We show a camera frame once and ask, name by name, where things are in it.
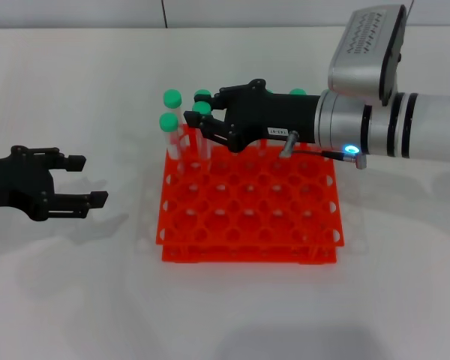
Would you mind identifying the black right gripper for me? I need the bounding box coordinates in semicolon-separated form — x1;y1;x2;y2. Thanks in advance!
182;79;320;153

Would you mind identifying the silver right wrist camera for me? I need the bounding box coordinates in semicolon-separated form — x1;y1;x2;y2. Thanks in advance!
326;4;408;108

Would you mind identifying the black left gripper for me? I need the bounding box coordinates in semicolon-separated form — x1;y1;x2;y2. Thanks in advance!
0;145;110;222

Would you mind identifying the orange test tube rack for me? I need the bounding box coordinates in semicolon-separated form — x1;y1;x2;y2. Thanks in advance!
155;123;347;266

